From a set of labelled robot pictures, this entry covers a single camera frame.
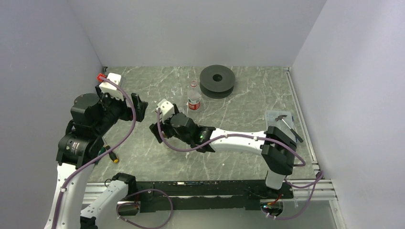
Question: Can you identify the clear bottle red label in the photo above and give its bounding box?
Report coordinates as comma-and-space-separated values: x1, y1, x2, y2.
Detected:
187, 81, 202, 111

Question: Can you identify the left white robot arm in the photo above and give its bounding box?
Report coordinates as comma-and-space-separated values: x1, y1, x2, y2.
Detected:
45, 86, 148, 229

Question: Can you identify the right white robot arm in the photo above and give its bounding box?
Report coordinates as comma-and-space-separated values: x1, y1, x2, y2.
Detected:
149, 113, 297, 198

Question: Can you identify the black yellow screwdriver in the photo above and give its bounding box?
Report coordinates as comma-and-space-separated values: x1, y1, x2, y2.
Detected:
105, 145, 119, 164

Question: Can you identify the black round disc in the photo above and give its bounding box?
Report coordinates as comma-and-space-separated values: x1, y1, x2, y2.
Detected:
200, 65, 236, 99

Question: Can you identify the clear plastic tray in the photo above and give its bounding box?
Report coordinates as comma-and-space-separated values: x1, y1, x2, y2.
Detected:
265, 110, 295, 132

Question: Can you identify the hammer in tray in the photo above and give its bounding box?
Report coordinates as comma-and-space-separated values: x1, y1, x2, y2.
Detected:
275, 115, 304, 143

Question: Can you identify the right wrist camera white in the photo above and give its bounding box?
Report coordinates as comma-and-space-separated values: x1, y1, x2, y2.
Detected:
155, 99, 175, 122

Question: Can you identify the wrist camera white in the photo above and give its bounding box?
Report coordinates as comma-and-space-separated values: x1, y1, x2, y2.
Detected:
155, 99, 175, 122
96, 73, 124, 100

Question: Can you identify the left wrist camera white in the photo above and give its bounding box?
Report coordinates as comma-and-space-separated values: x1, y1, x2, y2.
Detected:
96, 73, 124, 100

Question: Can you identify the green handled screwdriver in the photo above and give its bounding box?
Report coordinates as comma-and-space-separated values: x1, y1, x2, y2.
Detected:
97, 147, 106, 156

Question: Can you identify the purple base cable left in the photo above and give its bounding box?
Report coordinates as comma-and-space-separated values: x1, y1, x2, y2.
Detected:
116, 188, 173, 229

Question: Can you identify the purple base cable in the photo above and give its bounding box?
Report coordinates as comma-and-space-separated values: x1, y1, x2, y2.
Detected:
116, 188, 173, 229
261, 170, 325, 221

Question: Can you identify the black base frame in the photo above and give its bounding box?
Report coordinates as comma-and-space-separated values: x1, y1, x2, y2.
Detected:
110, 173, 294, 216

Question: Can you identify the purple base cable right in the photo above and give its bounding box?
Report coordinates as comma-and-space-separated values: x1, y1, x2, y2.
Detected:
261, 170, 325, 221

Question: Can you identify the aluminium rail right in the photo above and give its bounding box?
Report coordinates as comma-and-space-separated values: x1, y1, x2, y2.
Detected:
283, 67, 338, 201

